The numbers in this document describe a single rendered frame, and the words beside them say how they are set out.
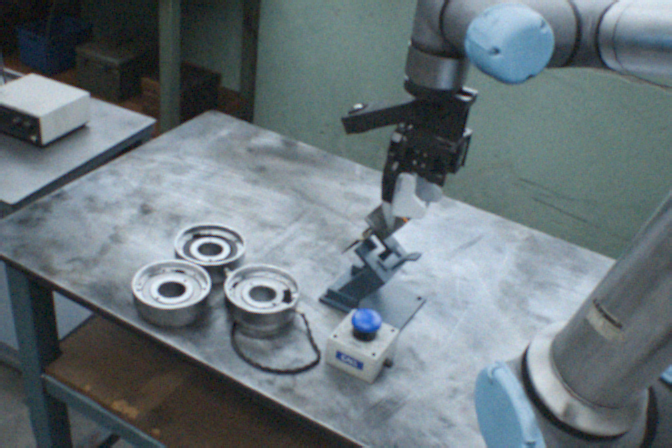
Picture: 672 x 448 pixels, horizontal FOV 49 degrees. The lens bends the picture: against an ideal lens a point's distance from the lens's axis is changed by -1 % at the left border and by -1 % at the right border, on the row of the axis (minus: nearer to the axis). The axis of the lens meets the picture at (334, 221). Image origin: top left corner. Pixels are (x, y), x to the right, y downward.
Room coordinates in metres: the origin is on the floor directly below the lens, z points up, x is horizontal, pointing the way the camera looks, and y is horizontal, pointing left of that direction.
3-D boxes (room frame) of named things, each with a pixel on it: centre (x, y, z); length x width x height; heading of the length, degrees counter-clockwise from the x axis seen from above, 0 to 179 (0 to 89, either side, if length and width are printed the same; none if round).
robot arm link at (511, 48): (0.76, -0.15, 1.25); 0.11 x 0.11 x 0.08; 24
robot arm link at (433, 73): (0.85, -0.10, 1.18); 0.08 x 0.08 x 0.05
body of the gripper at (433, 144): (0.85, -0.10, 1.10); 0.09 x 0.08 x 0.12; 64
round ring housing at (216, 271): (0.89, 0.18, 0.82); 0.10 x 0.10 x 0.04
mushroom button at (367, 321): (0.74, -0.06, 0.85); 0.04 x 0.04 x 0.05
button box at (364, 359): (0.73, -0.06, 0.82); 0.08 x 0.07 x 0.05; 65
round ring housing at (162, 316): (0.79, 0.21, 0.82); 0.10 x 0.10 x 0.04
